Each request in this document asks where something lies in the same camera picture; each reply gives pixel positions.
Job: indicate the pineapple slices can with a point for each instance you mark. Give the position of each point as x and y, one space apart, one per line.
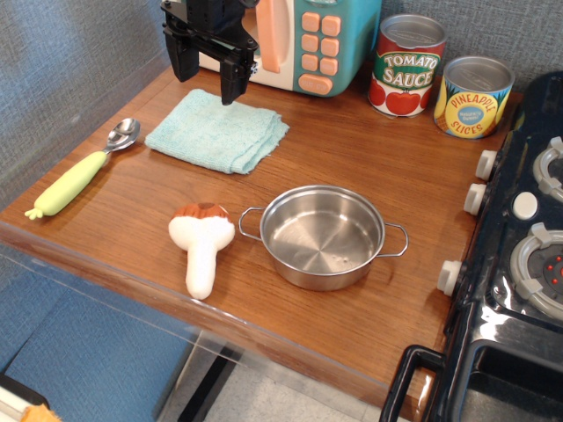
472 97

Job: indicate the white stove knob front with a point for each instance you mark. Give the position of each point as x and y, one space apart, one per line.
448 275

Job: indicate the spoon with green handle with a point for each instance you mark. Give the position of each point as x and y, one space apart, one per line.
72 182

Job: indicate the plush mushroom toy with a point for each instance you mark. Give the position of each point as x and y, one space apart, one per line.
202 230

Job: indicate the white stove knob rear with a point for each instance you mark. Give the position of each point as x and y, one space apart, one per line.
485 164

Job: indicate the white stove knob middle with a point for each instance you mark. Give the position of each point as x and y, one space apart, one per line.
474 198

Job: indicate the small steel pot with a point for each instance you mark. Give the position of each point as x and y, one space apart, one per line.
323 238

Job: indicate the light blue folded towel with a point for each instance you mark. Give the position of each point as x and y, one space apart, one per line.
231 139

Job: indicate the teal toy microwave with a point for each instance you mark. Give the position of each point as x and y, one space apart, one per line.
312 47

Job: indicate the black toy stove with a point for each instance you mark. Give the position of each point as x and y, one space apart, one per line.
502 359

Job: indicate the tomato sauce can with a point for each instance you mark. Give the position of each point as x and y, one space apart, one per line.
408 54

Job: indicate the orange plush object corner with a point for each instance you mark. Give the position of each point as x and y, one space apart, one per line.
39 413

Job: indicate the white stove knob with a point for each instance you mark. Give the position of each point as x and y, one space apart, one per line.
448 275
474 198
485 164

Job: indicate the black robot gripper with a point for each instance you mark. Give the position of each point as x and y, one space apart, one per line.
215 29

